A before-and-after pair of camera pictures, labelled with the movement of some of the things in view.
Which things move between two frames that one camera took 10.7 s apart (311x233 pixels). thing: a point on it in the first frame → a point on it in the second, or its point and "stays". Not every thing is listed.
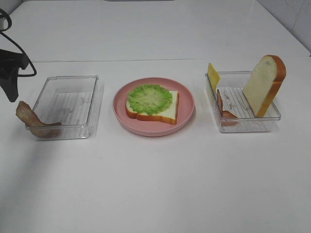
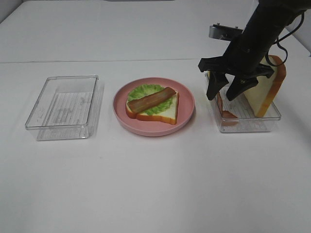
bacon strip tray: (228, 119) stays
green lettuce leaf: (149, 99) stays
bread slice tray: (168, 115) stays
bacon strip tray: (30, 119) → (136, 105)
